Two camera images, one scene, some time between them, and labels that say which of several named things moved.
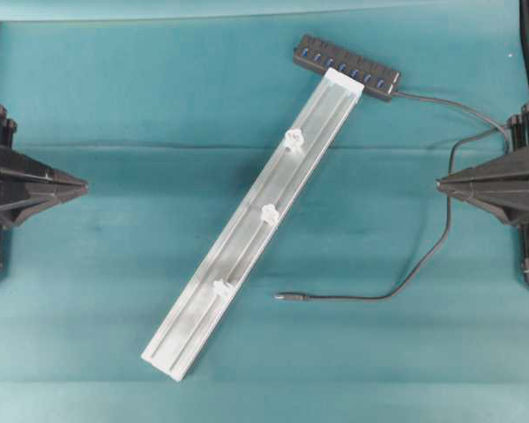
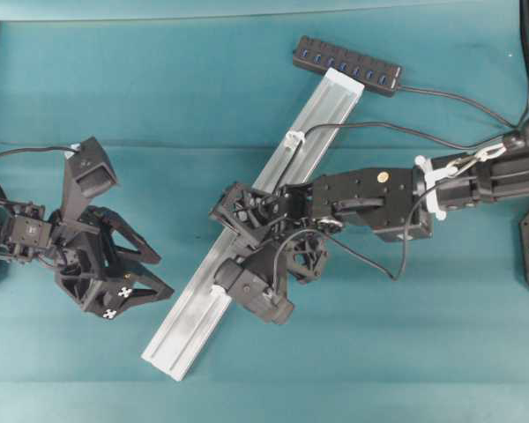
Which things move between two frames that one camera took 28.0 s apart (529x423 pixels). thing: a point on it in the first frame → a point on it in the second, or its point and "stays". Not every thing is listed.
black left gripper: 8,173 → 81,252
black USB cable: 498,128 → 415,135
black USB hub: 318,55 stays
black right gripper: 514,185 → 289,203
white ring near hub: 294,138 stays
